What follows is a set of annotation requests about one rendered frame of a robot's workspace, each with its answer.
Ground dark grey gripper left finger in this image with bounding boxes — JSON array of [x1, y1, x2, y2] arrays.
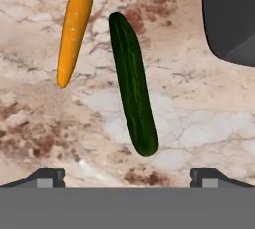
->
[[0, 167, 66, 189]]

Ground dark green cucumber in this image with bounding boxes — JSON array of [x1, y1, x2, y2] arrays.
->
[[108, 11, 159, 158]]

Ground dark grey tray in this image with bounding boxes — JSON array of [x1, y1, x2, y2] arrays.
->
[[200, 0, 255, 68]]

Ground orange carrot with green top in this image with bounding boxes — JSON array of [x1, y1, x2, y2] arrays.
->
[[56, 0, 95, 89]]

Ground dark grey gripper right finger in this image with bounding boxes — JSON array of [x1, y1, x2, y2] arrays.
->
[[189, 167, 255, 189]]

